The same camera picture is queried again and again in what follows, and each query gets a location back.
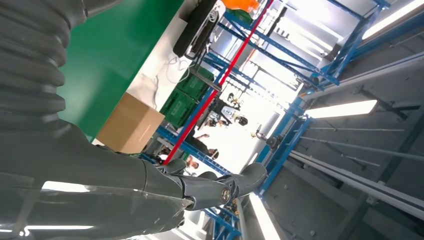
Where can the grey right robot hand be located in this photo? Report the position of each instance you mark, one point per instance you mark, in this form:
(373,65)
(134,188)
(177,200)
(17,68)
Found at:
(82,185)

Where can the brown cardboard box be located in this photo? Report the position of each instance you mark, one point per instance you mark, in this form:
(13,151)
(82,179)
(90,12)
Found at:
(129,126)

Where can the background person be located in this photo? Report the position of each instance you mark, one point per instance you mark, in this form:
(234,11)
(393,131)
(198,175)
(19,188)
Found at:
(202,145)
(192,163)

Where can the green crate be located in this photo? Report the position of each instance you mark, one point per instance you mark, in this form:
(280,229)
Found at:
(179,109)
(195,82)
(240,16)

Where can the white table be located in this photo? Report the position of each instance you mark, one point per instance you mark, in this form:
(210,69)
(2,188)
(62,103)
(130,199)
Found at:
(155,66)

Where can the white background humanoid robot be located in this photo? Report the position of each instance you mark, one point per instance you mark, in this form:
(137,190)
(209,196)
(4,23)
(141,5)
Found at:
(228,112)

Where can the ceiling light strip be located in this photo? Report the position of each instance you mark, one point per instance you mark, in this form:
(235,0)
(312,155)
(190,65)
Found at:
(263,218)
(391,20)
(341,109)

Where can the open black hard case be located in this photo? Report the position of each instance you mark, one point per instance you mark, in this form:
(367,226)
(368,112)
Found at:
(195,26)

